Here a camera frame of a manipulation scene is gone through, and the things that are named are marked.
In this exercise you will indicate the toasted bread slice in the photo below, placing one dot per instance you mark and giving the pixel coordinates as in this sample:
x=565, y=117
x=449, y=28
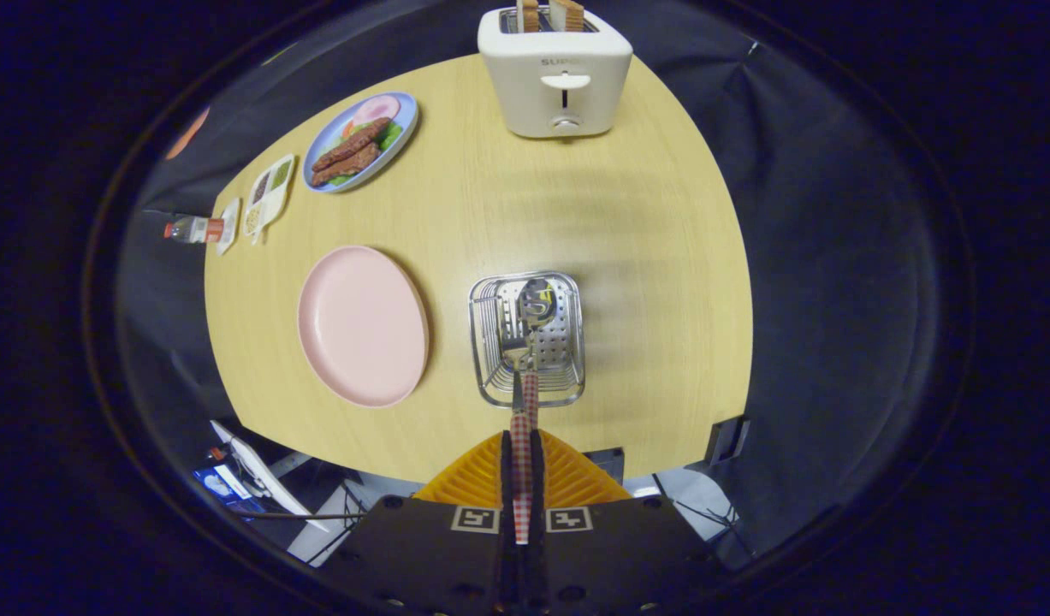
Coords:
x=529, y=15
x=567, y=14

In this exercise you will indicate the pink ham slice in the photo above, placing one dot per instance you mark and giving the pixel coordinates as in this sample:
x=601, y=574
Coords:
x=376, y=109

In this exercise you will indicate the pink plate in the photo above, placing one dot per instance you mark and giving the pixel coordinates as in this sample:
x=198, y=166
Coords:
x=362, y=325

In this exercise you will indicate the black table clamp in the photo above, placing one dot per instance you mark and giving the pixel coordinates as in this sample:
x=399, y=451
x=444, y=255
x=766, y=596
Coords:
x=727, y=441

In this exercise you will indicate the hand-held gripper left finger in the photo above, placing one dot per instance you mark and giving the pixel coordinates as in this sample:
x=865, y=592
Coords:
x=506, y=479

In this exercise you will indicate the white square coaster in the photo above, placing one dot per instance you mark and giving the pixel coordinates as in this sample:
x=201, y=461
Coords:
x=229, y=224

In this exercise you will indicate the white divided condiment tray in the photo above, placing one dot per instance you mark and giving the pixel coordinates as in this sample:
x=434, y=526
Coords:
x=269, y=198

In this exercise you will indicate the blue plate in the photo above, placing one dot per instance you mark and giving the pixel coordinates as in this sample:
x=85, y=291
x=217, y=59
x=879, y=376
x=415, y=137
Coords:
x=403, y=115

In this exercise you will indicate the green lettuce leaf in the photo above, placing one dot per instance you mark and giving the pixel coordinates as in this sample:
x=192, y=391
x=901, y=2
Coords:
x=391, y=135

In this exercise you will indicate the white toaster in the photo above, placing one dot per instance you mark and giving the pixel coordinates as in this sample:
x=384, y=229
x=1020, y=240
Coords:
x=559, y=103

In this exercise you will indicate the blue packet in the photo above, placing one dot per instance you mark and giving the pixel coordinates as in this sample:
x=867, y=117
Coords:
x=221, y=489

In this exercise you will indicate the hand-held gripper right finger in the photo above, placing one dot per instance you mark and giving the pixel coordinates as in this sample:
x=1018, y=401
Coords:
x=537, y=479

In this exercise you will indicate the clear bottle with red cap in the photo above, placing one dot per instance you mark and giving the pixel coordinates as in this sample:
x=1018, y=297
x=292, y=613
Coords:
x=195, y=230

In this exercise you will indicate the brown sausage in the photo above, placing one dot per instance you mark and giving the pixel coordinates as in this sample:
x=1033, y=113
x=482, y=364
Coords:
x=345, y=165
x=353, y=144

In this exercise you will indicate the white slanted board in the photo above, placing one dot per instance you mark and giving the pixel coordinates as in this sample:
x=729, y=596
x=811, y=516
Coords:
x=263, y=475

